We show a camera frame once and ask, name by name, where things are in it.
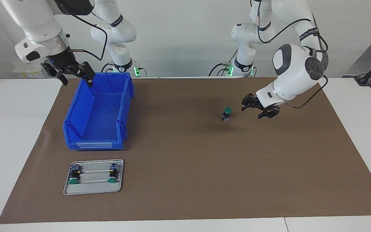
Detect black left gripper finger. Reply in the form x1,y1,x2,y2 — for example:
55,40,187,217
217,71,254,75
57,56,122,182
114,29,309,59
241,94,259,111
258,106,280,120

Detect blue plastic storage bin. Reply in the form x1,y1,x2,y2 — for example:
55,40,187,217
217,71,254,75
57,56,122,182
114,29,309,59
62,72,135,151

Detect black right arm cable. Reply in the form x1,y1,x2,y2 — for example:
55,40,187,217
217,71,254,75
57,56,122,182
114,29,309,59
66,11,109,62

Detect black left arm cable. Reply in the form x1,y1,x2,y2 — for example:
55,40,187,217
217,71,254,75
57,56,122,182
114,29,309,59
249,0,329,109

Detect black base cable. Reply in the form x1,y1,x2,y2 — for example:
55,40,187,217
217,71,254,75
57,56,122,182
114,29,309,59
100,62,116,73
208,48,239,77

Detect white cardboard box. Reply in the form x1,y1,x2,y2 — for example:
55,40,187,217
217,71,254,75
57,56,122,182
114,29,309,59
13,62,49,79

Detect silver metal tray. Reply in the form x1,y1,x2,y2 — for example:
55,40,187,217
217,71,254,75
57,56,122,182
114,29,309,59
63,159,124,196

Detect green push button switch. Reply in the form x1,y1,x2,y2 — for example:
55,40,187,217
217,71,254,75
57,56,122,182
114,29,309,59
107,163,119,184
221,107,233,122
68,164,81,185

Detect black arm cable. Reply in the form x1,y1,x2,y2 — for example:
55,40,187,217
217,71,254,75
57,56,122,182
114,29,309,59
249,0,329,109
66,11,109,62

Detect brown table mat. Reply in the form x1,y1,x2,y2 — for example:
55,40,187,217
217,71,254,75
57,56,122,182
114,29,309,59
0,77,371,224

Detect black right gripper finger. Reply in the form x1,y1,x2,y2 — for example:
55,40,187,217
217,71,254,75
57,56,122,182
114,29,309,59
42,61,68,86
65,62,96,88

